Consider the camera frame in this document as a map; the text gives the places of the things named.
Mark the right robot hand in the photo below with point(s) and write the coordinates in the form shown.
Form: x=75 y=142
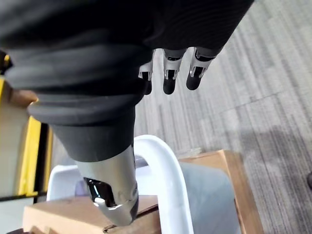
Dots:
x=80 y=73

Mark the cardboard box on shelf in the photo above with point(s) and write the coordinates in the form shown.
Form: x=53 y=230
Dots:
x=12 y=117

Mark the yellow metal shelf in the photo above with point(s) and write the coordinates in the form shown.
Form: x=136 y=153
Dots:
x=29 y=156

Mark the white plastic storage bin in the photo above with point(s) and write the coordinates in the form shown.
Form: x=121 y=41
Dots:
x=168 y=185

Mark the brown cardboard box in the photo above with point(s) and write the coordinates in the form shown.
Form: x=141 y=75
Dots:
x=73 y=217

